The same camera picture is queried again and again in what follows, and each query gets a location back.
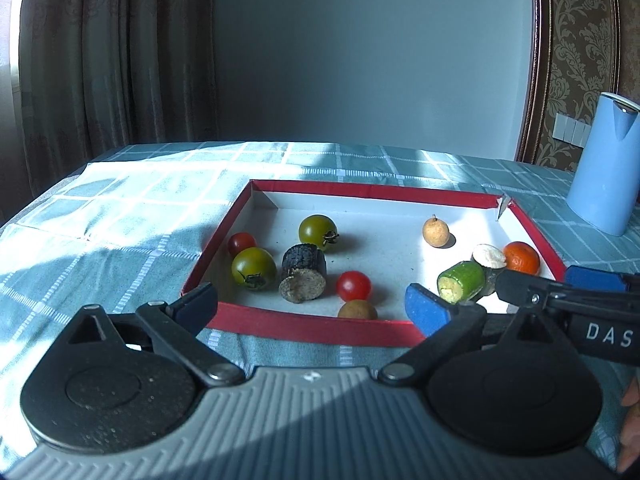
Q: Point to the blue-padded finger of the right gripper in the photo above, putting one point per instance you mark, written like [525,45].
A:
[592,279]

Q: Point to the white wall switch panel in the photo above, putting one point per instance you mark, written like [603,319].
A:
[570,130]

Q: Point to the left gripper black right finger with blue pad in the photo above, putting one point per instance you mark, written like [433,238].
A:
[449,330]

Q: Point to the person's hand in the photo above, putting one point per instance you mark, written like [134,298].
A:
[630,433]

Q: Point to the green cucumber chunk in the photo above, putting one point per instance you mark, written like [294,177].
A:
[461,282]

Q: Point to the red cherry tomato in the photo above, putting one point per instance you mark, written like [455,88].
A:
[240,241]
[353,285]

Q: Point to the light green tomato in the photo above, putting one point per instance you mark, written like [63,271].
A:
[318,230]

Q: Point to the brown patterned curtain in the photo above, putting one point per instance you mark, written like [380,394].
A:
[80,78]

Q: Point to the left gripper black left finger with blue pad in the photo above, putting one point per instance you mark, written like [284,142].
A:
[174,328]

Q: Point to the red shallow cardboard box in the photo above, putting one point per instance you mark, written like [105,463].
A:
[380,230]

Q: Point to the large dark green tomato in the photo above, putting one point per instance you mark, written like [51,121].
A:
[253,268]

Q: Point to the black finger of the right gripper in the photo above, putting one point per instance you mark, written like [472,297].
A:
[520,289]

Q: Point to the light blue kettle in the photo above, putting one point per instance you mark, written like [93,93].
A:
[605,187]

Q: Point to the orange tangerine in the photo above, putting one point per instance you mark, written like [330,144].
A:
[521,257]

